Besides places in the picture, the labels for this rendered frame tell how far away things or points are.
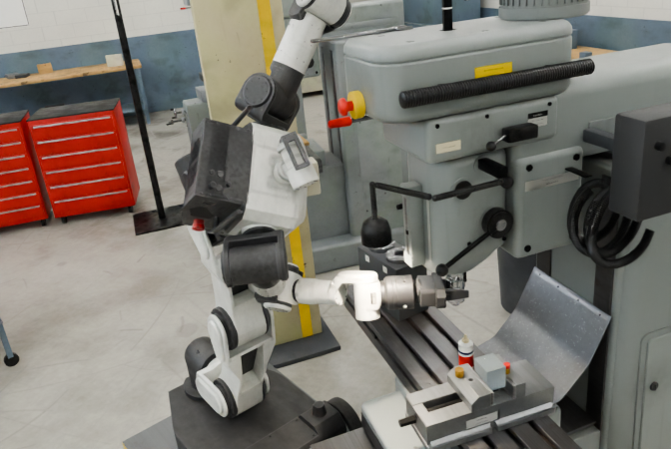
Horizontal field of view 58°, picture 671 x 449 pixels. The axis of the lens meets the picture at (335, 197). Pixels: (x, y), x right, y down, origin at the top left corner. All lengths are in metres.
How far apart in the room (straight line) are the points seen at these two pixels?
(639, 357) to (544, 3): 0.96
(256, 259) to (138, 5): 8.97
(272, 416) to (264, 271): 0.98
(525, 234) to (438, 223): 0.22
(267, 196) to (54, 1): 8.93
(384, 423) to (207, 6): 1.99
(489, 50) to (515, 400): 0.83
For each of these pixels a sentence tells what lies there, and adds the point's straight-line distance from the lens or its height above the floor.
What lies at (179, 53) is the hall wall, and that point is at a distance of 10.32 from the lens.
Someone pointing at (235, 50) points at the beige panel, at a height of 1.69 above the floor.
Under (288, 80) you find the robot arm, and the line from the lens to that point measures 1.59.
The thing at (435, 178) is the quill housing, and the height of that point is 1.58.
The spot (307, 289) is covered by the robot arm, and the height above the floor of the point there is 1.23.
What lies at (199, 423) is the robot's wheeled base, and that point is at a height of 0.57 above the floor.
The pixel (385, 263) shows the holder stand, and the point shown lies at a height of 1.15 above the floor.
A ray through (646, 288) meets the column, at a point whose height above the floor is 1.20.
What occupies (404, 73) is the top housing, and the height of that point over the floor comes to 1.84.
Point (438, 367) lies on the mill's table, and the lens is 1.80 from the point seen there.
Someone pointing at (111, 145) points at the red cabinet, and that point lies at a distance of 5.86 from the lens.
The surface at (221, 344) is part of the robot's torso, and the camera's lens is 1.97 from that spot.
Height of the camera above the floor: 2.06
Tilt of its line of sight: 22 degrees down
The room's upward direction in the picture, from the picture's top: 6 degrees counter-clockwise
